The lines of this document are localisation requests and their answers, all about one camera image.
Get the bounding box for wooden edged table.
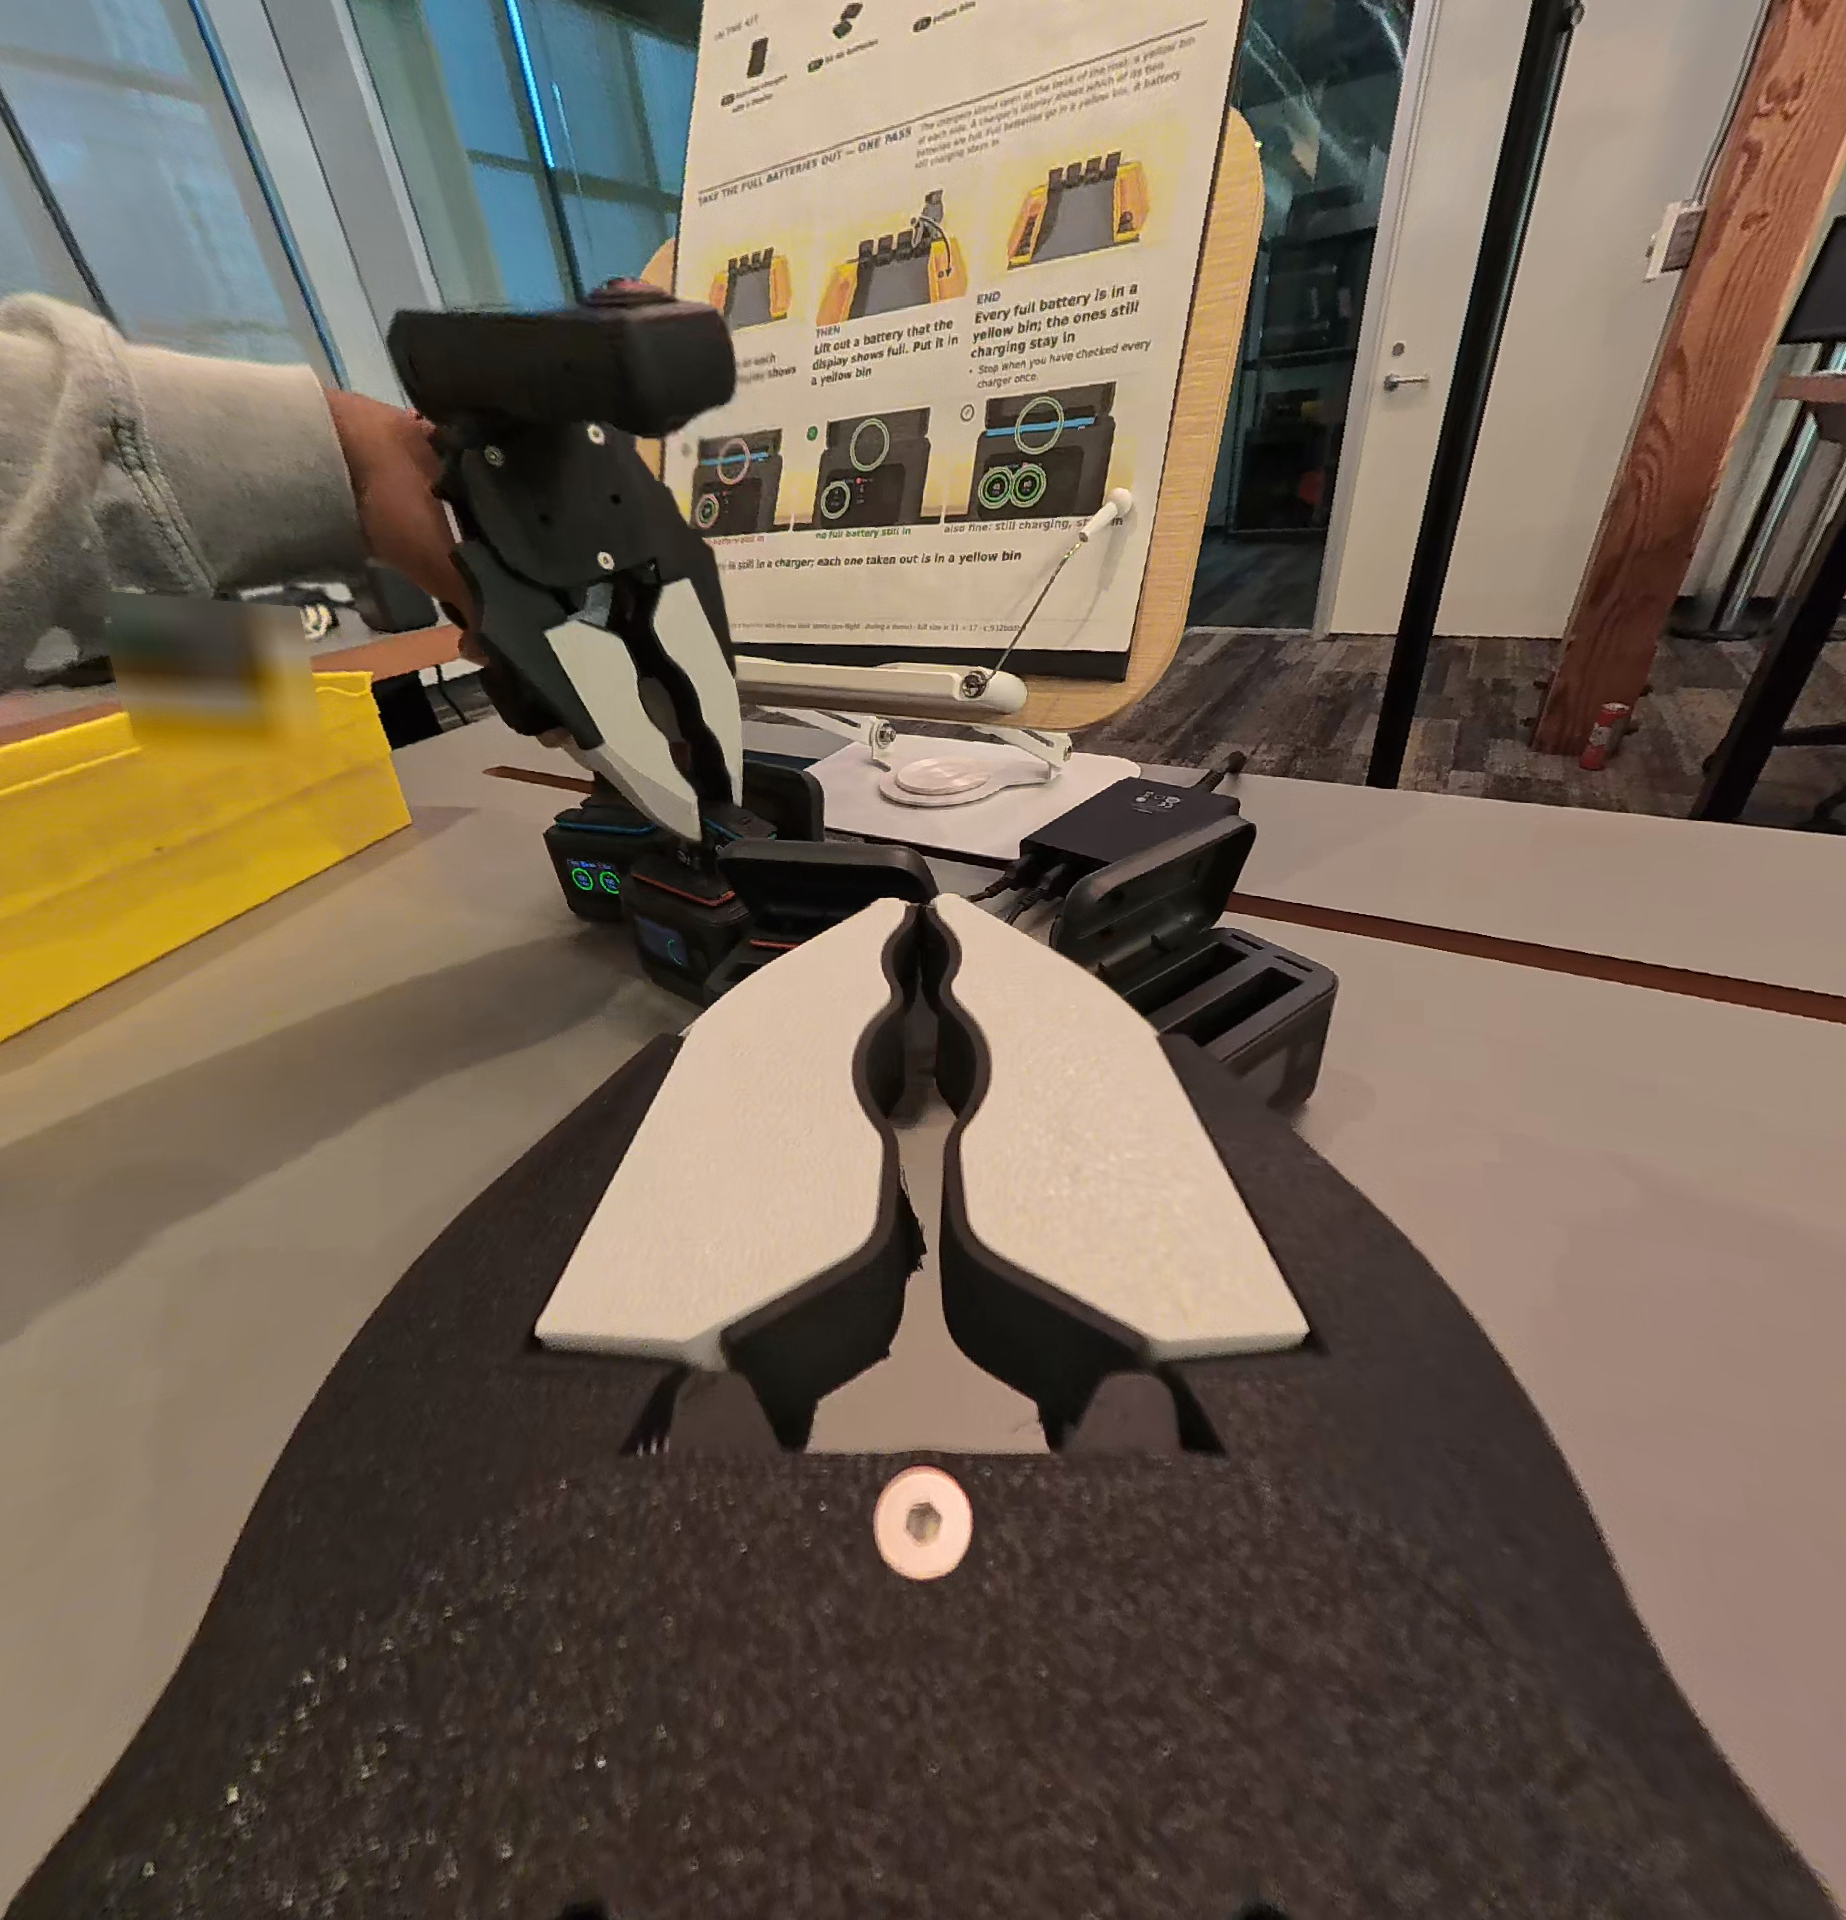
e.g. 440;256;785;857
316;621;467;678

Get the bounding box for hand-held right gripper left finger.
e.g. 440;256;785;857
529;899;923;1454

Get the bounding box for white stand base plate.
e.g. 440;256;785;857
804;741;1150;864

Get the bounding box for person's left forearm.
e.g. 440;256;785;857
0;291;362;708

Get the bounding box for wooden pillar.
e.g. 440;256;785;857
1531;0;1846;752

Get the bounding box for white door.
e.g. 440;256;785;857
1321;0;1465;633

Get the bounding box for black charging hub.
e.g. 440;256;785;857
1016;776;1244;890

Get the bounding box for dark desk black legs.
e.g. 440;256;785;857
1688;210;1846;828

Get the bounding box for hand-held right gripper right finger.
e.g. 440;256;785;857
931;892;1315;1454

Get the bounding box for person's left hand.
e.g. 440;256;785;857
328;389;484;662

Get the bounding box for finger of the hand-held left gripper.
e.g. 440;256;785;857
544;616;708;845
655;574;744;813

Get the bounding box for instruction sheet on wooden stand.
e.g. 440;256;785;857
631;105;1263;733

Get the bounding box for yellow plastic bin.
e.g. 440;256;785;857
0;667;416;1064

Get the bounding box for white paper poster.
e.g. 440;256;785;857
669;0;1248;654

